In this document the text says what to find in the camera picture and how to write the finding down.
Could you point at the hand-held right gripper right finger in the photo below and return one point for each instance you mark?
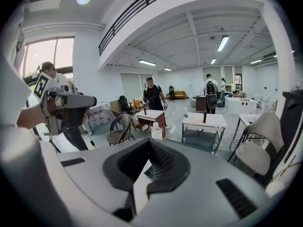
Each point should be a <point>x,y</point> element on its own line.
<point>201,193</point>

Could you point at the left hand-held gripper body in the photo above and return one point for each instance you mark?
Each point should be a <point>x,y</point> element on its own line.
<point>75,100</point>

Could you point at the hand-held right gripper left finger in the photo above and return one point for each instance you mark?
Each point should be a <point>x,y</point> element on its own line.
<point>94,171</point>

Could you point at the person's left forearm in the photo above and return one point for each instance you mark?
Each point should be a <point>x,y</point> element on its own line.
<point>32,117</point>

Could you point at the black swivel chair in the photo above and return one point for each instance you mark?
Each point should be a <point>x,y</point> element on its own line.
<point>123,103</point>

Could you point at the brown wicker chair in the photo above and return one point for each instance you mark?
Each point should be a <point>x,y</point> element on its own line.
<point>120,131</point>

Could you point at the large window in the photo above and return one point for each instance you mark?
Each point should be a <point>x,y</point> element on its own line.
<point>48,53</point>

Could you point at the orange chair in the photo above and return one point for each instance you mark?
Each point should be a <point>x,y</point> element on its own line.
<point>137,103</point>

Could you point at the person's white shirt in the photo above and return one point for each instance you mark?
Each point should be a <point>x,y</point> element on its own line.
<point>11,96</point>

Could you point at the clear plastic bottle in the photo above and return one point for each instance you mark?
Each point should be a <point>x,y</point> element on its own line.
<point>156,131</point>

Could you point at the cream cushioned chair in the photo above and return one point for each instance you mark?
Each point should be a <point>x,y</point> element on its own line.
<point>258,141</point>

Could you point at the white-topped brown table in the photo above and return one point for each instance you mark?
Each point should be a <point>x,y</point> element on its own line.
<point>151,118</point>

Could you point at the long ceiling light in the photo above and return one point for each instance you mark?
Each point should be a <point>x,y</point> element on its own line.
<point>223,43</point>
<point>146,62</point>
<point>167,69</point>
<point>213,61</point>

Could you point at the white side table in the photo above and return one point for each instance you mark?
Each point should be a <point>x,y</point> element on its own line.
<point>245,122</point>

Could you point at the dark brown cabinet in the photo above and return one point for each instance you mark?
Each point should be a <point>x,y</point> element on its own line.
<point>200,103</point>

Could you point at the white counter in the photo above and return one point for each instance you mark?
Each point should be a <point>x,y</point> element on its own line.
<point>239,104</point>

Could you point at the orange sofa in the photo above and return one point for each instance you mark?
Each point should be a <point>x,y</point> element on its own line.
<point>178,94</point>

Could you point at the black balcony railing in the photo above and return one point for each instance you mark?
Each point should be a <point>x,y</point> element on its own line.
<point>132,13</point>

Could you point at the black backpack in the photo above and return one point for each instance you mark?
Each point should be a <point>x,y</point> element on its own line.
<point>210,87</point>

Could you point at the white metal-frame table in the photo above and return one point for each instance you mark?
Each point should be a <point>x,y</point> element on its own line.
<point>203,124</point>

